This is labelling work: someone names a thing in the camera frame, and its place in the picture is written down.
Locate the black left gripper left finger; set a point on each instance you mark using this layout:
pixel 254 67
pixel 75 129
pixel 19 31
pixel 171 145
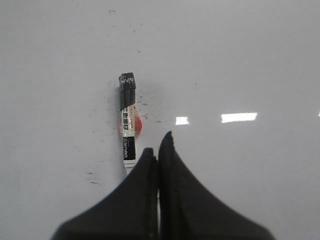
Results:
pixel 130 212

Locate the white whiteboard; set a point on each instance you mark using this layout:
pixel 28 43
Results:
pixel 236 82

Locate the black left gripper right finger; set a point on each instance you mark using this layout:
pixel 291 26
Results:
pixel 188 211

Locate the black white whiteboard marker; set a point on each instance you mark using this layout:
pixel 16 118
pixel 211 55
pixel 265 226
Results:
pixel 128 116

